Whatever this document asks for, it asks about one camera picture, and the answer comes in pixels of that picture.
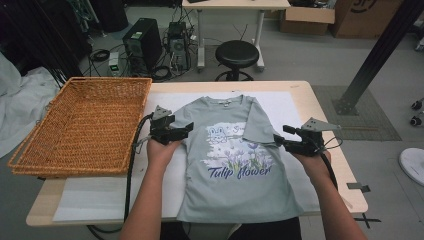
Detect person's left hand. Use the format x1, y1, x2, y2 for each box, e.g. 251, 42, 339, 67
146, 137, 183, 171

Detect white cloth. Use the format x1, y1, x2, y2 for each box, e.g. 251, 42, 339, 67
0, 53, 61, 159

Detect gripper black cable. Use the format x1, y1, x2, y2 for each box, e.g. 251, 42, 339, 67
319, 151, 339, 191
123, 113, 154, 224

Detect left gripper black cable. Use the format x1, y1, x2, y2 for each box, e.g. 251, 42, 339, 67
123, 113, 154, 224

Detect open-frame computer case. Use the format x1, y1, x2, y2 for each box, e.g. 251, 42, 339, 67
166, 21, 192, 72

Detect black tape piece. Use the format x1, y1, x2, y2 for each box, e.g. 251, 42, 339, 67
345, 182, 372, 194

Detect white round base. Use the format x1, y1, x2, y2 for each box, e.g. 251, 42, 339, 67
398, 147, 424, 188

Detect person's right hand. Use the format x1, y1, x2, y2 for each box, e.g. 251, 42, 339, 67
292, 149, 333, 183

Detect person's dark trousers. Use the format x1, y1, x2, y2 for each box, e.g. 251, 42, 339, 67
159, 216, 303, 240

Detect white power unit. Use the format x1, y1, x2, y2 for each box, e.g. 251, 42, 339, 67
108, 51, 121, 77

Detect coiled black cable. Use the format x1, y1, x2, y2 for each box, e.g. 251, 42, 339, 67
88, 48, 111, 63

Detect white foam mat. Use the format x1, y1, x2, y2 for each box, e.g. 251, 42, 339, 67
52, 90, 334, 223

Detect white-legged wooden desk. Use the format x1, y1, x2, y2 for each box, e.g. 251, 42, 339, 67
181, 0, 292, 73

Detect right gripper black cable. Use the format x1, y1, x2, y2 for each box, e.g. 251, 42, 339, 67
319, 151, 339, 191

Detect black computer tower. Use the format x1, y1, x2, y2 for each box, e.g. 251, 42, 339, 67
122, 17, 163, 76

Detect grey-green flower print t-shirt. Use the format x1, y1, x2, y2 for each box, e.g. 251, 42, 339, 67
171, 94, 305, 240

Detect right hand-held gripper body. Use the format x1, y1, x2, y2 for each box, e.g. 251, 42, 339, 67
289, 117, 342, 158

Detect large cardboard box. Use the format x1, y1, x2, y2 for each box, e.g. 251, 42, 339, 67
329, 0, 405, 40

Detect orange wicker basket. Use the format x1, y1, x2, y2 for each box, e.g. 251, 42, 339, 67
7, 76, 153, 178

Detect black round stool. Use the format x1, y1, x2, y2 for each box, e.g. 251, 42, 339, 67
214, 39, 260, 82

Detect black metal beam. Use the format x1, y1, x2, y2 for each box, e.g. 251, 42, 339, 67
331, 0, 424, 116

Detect dark curtain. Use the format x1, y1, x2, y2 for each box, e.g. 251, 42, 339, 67
0, 0, 93, 79

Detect open cardboard box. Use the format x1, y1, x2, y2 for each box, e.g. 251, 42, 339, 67
279, 5, 336, 36

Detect grey floor mat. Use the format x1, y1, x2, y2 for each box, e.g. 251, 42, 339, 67
311, 84, 403, 142

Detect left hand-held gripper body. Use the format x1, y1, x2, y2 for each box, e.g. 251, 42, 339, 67
148, 104, 189, 146

